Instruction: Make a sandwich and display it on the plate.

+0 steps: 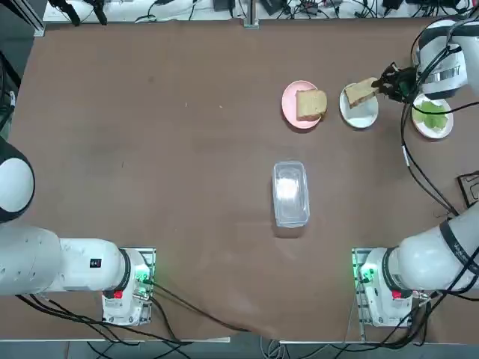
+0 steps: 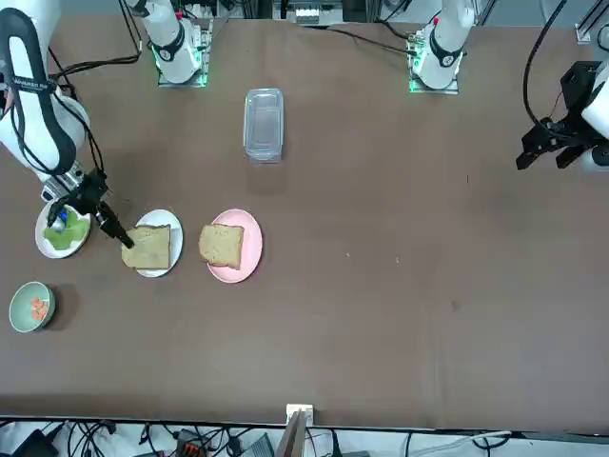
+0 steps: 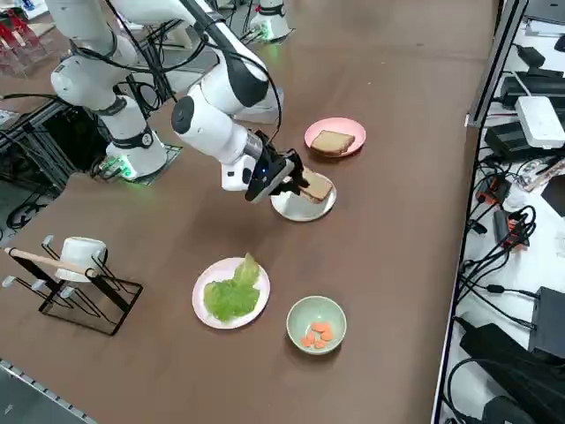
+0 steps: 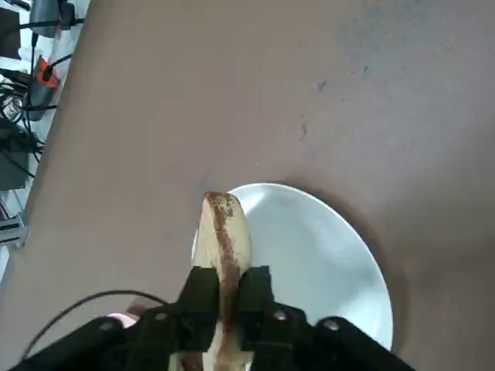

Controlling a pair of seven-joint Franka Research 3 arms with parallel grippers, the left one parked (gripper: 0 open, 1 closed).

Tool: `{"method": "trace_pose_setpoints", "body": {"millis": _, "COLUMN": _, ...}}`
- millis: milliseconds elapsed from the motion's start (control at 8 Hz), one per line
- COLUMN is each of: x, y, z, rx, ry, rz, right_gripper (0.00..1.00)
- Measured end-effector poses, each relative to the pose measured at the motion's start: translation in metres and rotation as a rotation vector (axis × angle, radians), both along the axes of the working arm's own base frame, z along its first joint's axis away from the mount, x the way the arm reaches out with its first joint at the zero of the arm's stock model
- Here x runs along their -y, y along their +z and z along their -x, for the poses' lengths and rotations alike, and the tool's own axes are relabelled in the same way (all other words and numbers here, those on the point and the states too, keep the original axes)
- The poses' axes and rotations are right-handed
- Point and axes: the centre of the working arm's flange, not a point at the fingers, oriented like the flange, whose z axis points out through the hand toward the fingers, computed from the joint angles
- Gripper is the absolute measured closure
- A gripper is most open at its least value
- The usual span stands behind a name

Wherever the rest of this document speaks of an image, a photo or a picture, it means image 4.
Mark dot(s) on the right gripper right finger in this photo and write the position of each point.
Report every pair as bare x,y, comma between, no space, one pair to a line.
294,344

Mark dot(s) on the aluminium profile bracket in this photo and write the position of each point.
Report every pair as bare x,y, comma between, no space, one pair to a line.
15,232

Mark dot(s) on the pink round plate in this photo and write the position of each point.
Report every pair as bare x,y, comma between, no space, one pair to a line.
121,320

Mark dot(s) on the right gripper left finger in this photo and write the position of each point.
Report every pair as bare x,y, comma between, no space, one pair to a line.
154,340

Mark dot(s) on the brown bread slice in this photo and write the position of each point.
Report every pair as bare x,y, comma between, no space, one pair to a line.
226,235

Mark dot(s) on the white round plate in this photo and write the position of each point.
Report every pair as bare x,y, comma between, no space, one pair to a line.
309,255

